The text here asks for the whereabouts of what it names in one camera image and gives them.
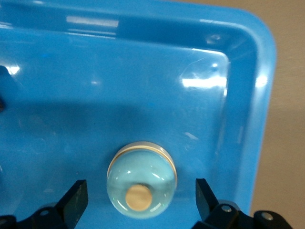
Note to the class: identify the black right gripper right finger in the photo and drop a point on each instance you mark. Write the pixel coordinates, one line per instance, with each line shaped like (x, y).
(221, 217)

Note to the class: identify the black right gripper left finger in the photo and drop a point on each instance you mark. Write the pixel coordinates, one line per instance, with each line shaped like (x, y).
(59, 214)

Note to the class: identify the blue dome bell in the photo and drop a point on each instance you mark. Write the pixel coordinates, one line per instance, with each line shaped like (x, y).
(143, 171)

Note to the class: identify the blue plastic tray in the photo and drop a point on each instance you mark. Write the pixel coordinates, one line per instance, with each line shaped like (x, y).
(119, 83)

